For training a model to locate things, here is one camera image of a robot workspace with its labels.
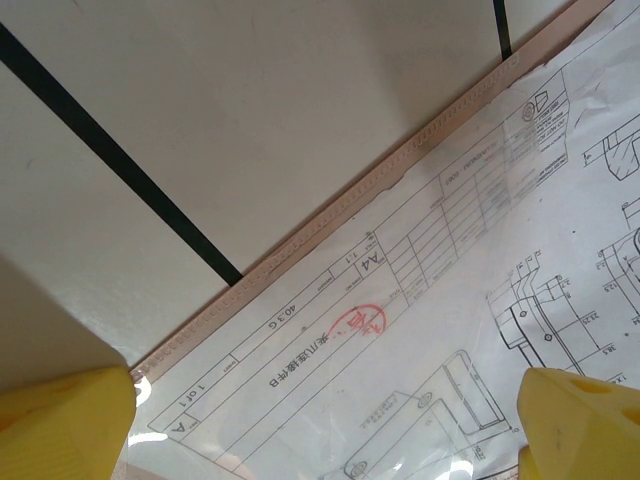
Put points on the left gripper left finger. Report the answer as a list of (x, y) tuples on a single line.
[(60, 430)]

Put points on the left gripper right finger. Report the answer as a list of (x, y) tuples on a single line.
[(585, 435)]

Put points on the white sheet with L-shaped drawing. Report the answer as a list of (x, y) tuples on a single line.
[(400, 325)]

